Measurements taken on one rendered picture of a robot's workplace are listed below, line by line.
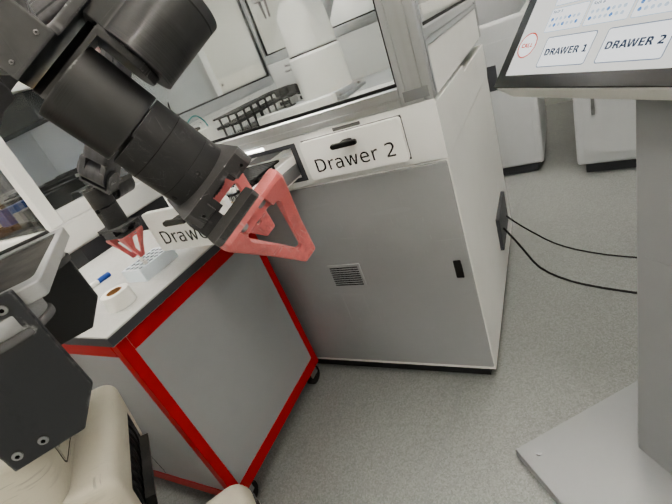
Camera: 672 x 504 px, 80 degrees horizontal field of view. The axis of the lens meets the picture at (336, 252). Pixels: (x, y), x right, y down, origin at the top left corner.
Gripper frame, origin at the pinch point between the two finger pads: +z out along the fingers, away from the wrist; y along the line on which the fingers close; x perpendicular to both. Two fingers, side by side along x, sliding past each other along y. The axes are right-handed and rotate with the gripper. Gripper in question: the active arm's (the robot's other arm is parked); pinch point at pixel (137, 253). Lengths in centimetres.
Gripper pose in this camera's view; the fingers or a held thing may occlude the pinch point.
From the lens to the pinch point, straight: 120.4
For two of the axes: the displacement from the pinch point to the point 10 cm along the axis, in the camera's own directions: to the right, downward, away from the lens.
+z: 3.3, 8.3, 4.5
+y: -8.6, 0.7, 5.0
